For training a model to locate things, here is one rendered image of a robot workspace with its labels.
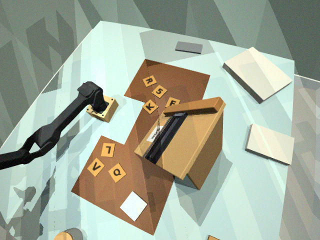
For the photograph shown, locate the grey cylinder with tan lid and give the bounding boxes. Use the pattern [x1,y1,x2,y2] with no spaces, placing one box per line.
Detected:
[53,228,84,240]

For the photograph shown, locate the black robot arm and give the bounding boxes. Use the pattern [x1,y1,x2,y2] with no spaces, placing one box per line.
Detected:
[0,81,109,170]

